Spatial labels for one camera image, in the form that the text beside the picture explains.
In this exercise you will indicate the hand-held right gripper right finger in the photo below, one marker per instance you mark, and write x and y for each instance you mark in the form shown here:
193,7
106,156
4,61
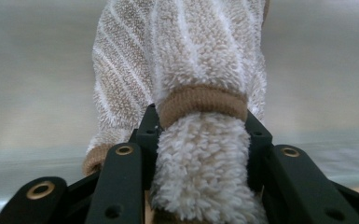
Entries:
258,146

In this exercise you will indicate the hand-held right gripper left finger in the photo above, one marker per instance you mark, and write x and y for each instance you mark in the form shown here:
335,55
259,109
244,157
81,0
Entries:
147,137

